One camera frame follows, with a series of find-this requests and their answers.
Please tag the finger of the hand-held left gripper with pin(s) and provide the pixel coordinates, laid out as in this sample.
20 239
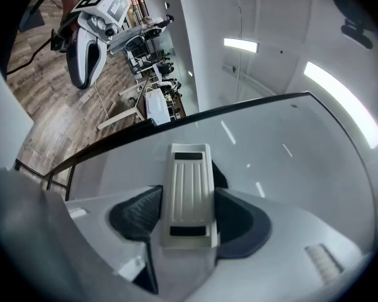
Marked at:
130 35
135 44

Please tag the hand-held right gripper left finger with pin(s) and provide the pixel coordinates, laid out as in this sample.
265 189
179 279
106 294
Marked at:
135 212

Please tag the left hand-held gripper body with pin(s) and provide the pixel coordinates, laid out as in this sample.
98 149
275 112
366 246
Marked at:
91 20

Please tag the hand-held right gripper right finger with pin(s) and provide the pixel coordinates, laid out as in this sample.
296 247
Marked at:
239 222

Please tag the black-framed whiteboard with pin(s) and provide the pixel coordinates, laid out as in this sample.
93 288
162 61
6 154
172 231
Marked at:
271 156

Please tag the black office chair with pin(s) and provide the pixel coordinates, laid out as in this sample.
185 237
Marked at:
165 68

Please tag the grey floor plate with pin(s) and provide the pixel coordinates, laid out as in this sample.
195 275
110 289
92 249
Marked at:
31 19

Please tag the white box appliance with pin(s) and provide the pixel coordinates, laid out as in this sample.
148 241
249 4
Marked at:
157 105

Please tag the white-legged office desk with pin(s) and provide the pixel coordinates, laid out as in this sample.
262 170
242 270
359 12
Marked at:
126 113

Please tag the short ceiling light panel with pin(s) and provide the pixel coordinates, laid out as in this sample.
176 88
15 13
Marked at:
241 45

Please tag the long ceiling light panel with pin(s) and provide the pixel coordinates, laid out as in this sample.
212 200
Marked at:
343 101

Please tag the black whiteboard stand frame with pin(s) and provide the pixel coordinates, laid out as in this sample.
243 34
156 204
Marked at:
55 181

